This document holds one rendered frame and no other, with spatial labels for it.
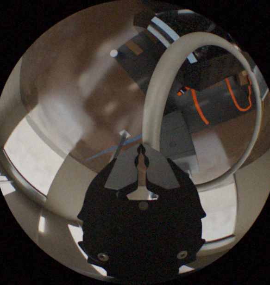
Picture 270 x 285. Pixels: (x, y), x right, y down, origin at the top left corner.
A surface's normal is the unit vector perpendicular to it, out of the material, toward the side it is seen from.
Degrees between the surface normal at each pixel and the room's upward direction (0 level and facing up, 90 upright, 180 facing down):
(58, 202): 90
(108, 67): 0
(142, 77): 0
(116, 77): 0
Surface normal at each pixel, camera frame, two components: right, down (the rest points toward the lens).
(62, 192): 0.76, -0.29
